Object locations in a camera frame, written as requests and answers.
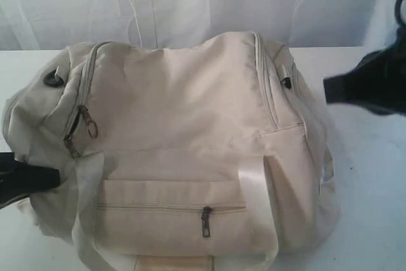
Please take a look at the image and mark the beige fabric duffel bag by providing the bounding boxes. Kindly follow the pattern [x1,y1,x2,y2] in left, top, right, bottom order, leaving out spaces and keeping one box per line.
[2,32,339,270]

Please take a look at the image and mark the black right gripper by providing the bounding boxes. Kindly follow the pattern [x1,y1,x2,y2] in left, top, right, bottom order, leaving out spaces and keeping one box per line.
[323,28,405,116]

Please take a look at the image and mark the white backdrop curtain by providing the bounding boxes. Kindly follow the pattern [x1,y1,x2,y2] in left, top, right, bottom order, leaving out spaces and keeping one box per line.
[1,0,397,50]

